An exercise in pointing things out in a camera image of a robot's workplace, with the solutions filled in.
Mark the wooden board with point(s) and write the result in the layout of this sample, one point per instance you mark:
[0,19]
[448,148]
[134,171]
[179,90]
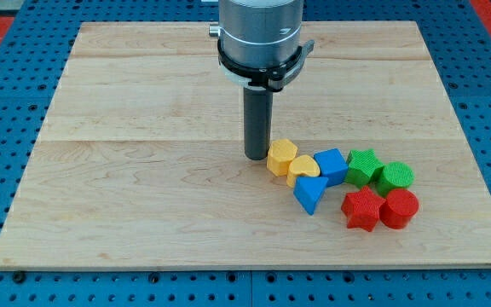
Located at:
[139,164]

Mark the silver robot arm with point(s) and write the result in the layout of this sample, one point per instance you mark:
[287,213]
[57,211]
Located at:
[259,34]

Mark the green cylinder block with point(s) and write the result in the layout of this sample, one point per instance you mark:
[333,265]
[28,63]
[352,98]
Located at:
[394,175]

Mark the green star block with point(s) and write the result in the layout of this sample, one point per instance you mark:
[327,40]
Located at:
[364,167]

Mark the red star block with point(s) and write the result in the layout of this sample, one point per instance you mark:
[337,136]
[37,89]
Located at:
[362,209]

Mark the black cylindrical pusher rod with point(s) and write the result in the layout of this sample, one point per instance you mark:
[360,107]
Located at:
[257,122]

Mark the yellow hexagon block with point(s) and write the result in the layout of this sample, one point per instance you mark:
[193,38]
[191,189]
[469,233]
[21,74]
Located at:
[280,154]

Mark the yellow heart block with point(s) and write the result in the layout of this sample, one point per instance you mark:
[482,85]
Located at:
[301,166]

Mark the blue cube block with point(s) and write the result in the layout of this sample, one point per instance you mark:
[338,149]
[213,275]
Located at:
[332,165]

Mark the red cylinder block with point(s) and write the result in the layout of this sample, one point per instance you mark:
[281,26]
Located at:
[400,207]

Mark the blue triangle block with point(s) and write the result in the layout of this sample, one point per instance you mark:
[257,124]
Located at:
[308,192]

